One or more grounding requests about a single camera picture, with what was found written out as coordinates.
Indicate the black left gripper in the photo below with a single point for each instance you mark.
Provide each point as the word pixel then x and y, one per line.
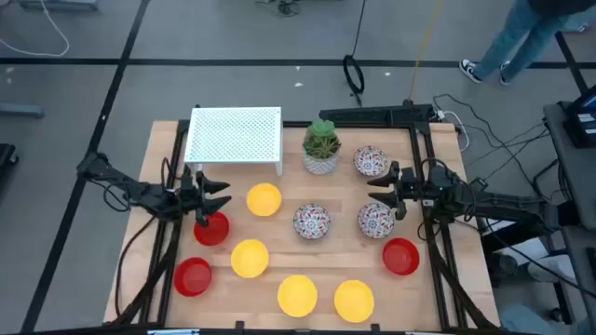
pixel 188 195

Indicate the white mesh shelf rack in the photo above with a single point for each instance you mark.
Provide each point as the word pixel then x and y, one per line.
pixel 233 135

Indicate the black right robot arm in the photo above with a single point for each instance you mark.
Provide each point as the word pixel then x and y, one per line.
pixel 503 207

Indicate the black floor object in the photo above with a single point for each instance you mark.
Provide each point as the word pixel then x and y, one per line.
pixel 7 156

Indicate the grey side table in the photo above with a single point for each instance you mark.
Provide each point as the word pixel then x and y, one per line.
pixel 577 177

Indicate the white paper sheet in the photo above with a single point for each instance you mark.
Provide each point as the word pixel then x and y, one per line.
pixel 500 224

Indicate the white floor object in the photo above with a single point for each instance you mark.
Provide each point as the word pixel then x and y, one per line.
pixel 554 269

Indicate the yellow mini bowl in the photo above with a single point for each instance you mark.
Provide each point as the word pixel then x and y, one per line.
pixel 264 200
pixel 297 296
pixel 354 301
pixel 249 258

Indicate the succulent plant in white pot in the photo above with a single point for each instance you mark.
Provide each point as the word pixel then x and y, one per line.
pixel 321 144

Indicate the person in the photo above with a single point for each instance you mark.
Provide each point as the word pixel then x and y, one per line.
pixel 512 42

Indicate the red mini bowl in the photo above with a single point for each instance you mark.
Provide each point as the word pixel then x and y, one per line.
pixel 193 277
pixel 213 230
pixel 401 256

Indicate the grey furniture base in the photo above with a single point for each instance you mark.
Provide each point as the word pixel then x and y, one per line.
pixel 56 4

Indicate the black diagonal beam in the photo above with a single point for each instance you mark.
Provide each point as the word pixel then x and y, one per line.
pixel 498 239

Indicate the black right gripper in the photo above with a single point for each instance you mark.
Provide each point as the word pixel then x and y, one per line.
pixel 410 188

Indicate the grey furniture foot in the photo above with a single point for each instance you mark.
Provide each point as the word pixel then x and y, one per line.
pixel 21 111

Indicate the patterned ceramic mini bowl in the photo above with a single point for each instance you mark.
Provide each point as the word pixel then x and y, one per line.
pixel 370 161
pixel 375 221
pixel 311 221

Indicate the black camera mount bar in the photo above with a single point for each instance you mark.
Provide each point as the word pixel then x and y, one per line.
pixel 372 114

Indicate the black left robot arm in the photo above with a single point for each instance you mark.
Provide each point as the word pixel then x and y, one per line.
pixel 144 193

